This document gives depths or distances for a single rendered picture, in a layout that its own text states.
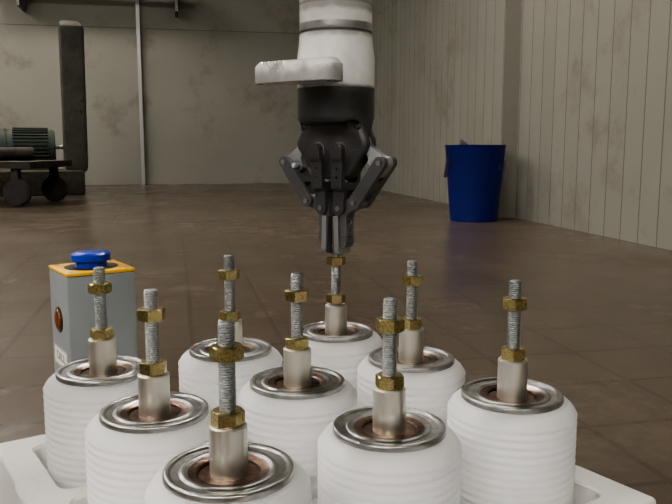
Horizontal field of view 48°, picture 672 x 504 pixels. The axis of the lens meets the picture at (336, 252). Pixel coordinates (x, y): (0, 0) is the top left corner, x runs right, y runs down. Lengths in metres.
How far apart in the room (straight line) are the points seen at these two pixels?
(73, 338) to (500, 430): 0.44
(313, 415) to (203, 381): 0.14
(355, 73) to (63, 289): 0.36
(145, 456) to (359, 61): 0.40
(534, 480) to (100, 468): 0.30
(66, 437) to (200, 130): 8.54
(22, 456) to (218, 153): 8.50
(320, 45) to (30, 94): 8.61
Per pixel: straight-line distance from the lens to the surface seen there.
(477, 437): 0.56
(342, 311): 0.75
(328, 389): 0.58
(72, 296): 0.79
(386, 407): 0.50
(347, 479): 0.49
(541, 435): 0.56
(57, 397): 0.64
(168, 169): 9.12
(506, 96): 4.76
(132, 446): 0.52
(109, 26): 9.24
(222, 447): 0.44
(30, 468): 0.68
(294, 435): 0.57
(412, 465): 0.48
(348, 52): 0.71
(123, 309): 0.80
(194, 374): 0.67
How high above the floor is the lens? 0.44
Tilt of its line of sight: 8 degrees down
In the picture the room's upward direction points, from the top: straight up
